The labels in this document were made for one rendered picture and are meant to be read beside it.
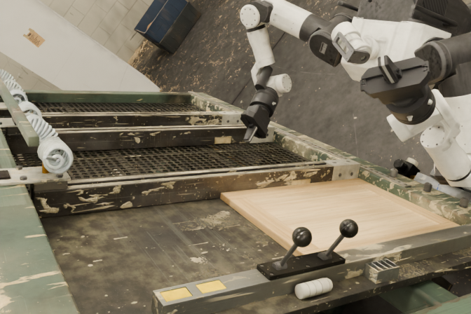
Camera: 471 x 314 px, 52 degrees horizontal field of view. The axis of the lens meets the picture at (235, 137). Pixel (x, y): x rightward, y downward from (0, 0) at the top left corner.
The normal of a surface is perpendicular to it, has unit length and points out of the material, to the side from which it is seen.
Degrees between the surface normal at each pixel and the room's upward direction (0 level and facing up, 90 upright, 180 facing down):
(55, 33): 90
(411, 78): 16
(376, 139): 0
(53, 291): 58
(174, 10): 90
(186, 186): 90
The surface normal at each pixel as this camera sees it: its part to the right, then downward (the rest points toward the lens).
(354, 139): -0.66, -0.48
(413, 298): -0.85, 0.04
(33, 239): 0.11, -0.96
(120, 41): 0.45, 0.36
